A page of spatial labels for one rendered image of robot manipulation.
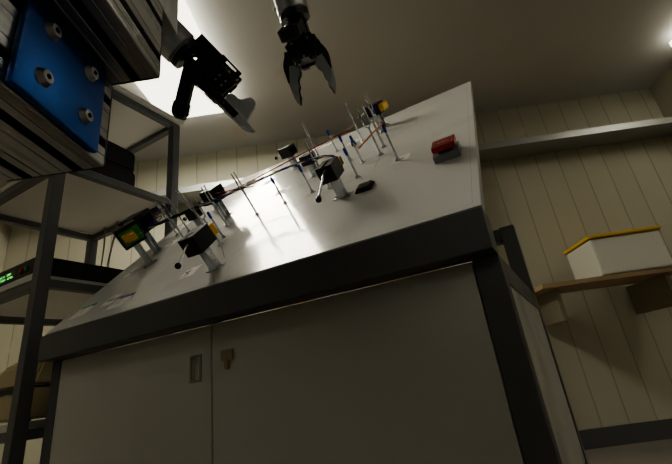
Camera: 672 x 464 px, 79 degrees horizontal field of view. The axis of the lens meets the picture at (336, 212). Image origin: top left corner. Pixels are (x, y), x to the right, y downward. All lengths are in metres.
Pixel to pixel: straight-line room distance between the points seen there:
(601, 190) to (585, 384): 1.67
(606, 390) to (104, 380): 3.42
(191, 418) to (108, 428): 0.27
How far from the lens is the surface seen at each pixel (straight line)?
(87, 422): 1.24
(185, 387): 0.97
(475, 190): 0.71
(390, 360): 0.70
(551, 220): 4.03
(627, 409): 3.94
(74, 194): 1.87
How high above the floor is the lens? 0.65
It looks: 23 degrees up
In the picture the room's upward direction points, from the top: 8 degrees counter-clockwise
